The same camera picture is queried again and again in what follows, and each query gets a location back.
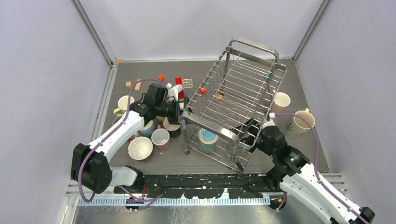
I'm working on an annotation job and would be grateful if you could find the red block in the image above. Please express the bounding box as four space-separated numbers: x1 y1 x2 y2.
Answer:
175 77 184 92

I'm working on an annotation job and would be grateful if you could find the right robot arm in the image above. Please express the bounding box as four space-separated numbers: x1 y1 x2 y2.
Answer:
231 119 375 224

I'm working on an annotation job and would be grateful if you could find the light blue faceted mug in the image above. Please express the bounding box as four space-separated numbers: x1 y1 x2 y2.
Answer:
139 120 156 137

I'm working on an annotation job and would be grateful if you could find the cream mug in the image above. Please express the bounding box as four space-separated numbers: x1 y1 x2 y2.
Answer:
286 108 316 139

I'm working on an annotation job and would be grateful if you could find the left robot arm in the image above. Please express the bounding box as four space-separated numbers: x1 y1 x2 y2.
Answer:
71 80 184 198

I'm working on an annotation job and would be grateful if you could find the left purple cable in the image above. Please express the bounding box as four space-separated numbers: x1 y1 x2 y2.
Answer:
77 78 169 204

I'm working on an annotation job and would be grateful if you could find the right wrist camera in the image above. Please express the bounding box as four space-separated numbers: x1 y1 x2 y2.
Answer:
261 112 276 129

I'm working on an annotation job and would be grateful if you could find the long wooden block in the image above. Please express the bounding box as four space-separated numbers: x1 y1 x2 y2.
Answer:
134 80 141 91

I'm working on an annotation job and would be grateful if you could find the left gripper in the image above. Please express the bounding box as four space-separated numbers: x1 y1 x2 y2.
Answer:
156 98 198 126

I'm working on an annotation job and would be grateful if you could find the salmon pink mug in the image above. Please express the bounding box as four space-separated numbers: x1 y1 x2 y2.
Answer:
151 128 170 150

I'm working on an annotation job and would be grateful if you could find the steel wire dish rack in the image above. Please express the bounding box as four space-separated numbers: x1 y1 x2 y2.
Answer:
179 37 286 173

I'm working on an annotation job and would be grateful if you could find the blue butterfly mug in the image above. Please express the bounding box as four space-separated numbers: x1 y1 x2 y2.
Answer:
198 128 219 154

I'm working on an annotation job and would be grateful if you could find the small white wire basket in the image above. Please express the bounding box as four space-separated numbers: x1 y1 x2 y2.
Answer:
182 78 193 89

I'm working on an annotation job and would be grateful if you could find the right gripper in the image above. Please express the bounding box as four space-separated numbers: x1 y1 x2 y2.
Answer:
226 118 275 157

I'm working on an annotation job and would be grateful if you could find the pale yellow faceted mug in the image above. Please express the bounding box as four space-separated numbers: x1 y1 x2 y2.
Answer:
113 95 135 117

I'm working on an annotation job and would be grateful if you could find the pink faceted mug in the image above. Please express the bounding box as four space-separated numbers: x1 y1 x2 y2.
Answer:
270 92 291 114

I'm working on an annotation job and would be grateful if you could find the black mug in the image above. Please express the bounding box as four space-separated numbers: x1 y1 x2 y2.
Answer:
163 118 181 138

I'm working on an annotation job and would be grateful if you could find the dark red mug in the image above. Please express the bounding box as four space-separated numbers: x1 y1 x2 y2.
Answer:
128 137 154 161

